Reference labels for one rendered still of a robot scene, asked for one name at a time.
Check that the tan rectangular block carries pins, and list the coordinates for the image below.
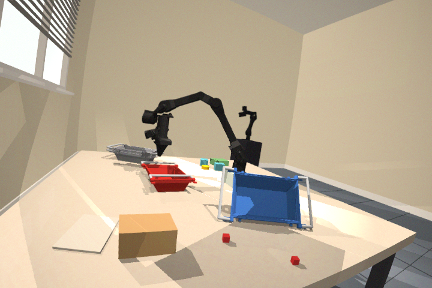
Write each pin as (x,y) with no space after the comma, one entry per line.
(143,235)

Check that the red plastic tray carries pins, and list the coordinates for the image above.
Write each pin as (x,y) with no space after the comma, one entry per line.
(164,184)

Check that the small light blue block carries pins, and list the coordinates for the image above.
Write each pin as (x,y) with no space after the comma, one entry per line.
(203,161)
(218,166)

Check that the green flat block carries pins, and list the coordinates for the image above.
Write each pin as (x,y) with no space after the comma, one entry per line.
(219,160)

